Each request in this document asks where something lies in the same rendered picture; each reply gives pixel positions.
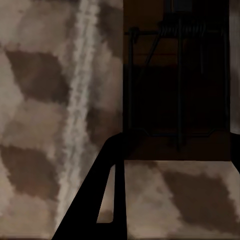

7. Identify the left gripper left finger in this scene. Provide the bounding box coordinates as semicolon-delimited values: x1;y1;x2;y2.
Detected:
52;133;128;240

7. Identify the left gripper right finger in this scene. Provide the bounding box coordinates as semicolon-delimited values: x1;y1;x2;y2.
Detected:
230;133;240;173

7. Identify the mousetrap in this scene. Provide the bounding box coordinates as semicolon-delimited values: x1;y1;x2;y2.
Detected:
123;0;231;162

